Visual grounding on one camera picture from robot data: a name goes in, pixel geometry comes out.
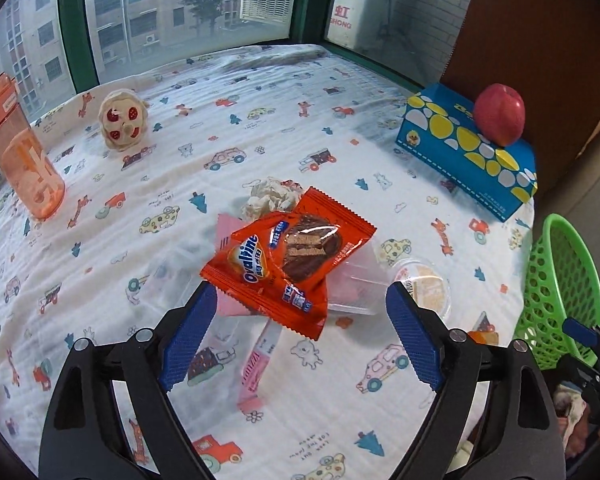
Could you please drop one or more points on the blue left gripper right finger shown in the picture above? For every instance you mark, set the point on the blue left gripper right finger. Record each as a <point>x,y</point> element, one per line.
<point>411,323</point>

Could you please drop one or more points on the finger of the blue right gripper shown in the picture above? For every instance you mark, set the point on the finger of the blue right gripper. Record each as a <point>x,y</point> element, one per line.
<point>587,336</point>

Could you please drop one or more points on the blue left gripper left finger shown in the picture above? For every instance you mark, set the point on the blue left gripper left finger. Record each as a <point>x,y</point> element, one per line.
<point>180,346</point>

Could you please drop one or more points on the round plastic cup with lid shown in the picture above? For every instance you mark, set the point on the round plastic cup with lid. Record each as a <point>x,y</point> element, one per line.
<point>429,289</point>

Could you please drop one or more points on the clear plastic tray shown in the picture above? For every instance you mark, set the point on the clear plastic tray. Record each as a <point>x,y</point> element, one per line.
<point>358,285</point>

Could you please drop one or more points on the orange Ovaltine snack wrapper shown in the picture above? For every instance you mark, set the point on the orange Ovaltine snack wrapper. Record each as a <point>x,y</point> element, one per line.
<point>277,265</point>

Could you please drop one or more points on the green plastic trash basket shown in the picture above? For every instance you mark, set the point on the green plastic trash basket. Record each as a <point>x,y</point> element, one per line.
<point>561,282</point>

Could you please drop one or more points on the pink Franzzi stick wrapper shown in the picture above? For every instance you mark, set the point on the pink Franzzi stick wrapper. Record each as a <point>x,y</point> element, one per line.
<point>255,366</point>

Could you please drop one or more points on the crumpled white tissue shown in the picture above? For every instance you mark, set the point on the crumpled white tissue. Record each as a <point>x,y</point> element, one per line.
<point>271,195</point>

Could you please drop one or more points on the cartoon print bed sheet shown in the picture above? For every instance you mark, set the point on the cartoon print bed sheet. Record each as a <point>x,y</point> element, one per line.
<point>136,227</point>

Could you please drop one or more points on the blue yellow dotted box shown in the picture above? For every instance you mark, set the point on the blue yellow dotted box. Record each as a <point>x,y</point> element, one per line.
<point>439,129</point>

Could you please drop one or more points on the cream strawberry plush toy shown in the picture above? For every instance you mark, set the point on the cream strawberry plush toy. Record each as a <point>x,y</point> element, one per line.
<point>123,118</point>

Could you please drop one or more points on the orange water bottle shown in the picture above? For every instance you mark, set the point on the orange water bottle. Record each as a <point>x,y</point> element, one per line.
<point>23,161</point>

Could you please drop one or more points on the red apple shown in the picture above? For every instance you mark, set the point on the red apple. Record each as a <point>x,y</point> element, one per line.
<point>499,114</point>

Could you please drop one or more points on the green window frame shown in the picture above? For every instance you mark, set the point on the green window frame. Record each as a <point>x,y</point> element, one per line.
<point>109,39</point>

